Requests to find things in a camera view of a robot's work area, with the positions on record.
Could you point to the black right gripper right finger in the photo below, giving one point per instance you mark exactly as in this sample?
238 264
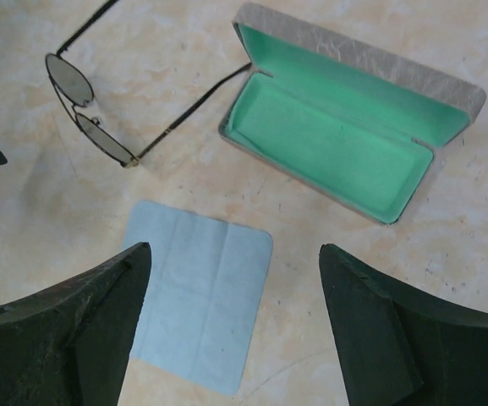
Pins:
398 345

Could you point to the black aviator sunglasses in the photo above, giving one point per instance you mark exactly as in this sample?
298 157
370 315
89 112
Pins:
75 91

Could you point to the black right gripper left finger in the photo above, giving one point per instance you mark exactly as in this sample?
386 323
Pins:
69 344

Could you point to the grey glasses case green lining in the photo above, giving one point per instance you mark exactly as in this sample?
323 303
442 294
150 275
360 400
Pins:
357 123

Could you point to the light blue cleaning cloth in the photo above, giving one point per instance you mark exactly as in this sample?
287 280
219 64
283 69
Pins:
206 282

